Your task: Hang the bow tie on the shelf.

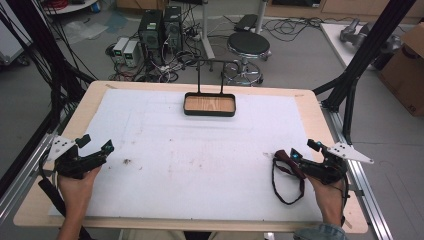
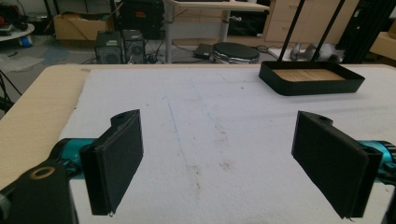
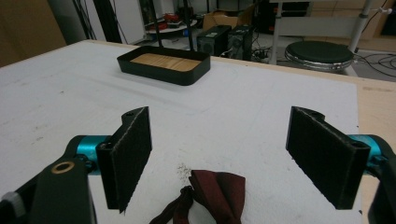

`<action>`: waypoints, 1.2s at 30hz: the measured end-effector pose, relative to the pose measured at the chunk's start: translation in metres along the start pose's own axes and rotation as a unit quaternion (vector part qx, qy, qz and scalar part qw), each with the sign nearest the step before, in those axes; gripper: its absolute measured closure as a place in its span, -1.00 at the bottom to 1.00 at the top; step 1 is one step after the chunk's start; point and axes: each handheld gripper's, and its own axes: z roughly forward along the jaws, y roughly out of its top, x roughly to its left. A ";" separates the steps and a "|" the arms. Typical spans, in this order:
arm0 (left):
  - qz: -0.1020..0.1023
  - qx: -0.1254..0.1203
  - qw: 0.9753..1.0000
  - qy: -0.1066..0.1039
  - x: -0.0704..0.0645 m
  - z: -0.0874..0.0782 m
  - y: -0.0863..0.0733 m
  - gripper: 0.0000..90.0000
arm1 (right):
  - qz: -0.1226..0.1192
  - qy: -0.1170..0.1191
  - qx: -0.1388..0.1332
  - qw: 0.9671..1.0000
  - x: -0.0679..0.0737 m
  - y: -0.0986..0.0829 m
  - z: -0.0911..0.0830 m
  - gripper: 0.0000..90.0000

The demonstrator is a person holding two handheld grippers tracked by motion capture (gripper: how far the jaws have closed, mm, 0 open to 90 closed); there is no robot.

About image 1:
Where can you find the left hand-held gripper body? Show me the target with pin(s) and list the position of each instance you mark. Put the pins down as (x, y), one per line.
(71, 165)

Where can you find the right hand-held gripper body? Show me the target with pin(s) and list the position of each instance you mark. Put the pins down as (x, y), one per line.
(328, 166)

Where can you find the person's left hand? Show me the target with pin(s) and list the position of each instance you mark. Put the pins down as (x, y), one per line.
(77, 191)

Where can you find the person's right hand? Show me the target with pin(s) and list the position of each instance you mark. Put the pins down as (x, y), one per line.
(328, 198)

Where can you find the white foam mat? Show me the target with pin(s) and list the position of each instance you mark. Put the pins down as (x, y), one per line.
(200, 166)

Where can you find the white power supply unit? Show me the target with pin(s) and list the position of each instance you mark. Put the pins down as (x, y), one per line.
(120, 48)
(131, 53)

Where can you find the black stand with wooden tray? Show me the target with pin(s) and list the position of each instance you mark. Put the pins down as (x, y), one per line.
(210, 104)

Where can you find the white board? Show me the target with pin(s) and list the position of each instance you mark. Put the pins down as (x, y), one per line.
(336, 43)

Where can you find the brown cardboard box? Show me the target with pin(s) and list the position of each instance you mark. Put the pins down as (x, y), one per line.
(405, 76)

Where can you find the black round stool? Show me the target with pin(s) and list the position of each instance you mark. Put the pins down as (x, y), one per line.
(248, 44)

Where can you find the black computer tower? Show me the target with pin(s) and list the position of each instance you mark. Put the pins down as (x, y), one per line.
(173, 28)
(150, 35)

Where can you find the black flat device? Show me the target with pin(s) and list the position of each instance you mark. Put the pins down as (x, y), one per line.
(246, 22)

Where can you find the white desk leg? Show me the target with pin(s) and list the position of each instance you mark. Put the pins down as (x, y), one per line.
(207, 36)

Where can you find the aluminium rail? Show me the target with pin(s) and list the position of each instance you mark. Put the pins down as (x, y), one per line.
(23, 186)
(363, 186)

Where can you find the black metal frame strut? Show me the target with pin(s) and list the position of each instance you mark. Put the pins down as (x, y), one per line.
(366, 53)
(43, 56)

